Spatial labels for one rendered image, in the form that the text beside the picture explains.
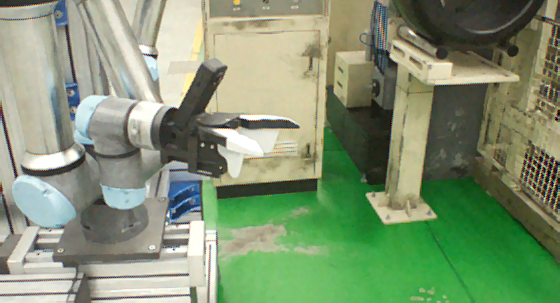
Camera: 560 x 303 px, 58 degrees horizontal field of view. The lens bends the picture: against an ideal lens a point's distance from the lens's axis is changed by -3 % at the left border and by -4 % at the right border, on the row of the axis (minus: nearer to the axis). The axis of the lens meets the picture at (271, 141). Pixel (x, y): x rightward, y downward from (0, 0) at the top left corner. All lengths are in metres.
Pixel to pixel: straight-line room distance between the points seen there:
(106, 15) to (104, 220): 0.43
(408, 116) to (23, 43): 1.77
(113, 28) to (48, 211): 0.34
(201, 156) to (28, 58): 0.33
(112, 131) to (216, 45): 1.51
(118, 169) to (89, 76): 0.43
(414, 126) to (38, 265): 1.68
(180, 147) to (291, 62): 1.61
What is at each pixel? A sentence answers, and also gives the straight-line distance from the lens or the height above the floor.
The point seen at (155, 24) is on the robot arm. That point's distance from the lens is 1.64.
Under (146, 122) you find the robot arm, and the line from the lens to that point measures 0.80.
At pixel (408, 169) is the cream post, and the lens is 2.46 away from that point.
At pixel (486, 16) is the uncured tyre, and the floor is 0.98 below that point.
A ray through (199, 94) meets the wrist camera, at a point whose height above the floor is 1.11.
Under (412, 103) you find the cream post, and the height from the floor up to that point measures 0.57.
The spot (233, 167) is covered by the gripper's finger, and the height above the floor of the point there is 1.03.
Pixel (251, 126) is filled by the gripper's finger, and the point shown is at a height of 1.05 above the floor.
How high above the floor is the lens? 1.37
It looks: 25 degrees down
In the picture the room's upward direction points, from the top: straight up
